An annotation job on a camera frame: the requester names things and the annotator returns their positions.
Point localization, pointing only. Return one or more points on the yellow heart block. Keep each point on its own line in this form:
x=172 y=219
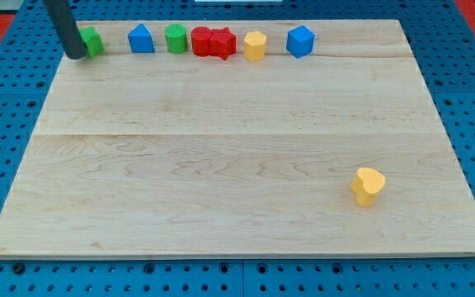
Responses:
x=367 y=184

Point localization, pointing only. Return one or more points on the light wooden board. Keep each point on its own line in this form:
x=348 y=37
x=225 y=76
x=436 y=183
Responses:
x=174 y=156

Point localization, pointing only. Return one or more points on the yellow hexagon block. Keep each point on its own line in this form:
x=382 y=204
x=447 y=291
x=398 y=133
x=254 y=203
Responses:
x=254 y=46

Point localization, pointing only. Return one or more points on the red star block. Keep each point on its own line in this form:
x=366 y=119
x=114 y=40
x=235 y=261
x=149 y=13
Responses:
x=222 y=43

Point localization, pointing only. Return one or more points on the red cylinder block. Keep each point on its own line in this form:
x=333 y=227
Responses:
x=200 y=40

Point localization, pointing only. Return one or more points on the blue cube block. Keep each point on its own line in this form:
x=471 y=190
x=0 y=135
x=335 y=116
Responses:
x=300 y=41

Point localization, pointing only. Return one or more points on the green cylinder block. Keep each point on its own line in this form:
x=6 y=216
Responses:
x=176 y=39

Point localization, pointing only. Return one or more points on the blue pentagon block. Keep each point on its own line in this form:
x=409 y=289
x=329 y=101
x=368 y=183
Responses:
x=140 y=40

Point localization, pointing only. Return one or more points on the green star block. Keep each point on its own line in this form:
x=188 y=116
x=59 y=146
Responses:
x=92 y=40

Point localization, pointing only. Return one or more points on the black cylindrical robot pointer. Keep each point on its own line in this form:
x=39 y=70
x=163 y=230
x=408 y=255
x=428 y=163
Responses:
x=64 y=23

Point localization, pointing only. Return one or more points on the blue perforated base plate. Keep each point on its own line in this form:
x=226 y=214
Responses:
x=441 y=37

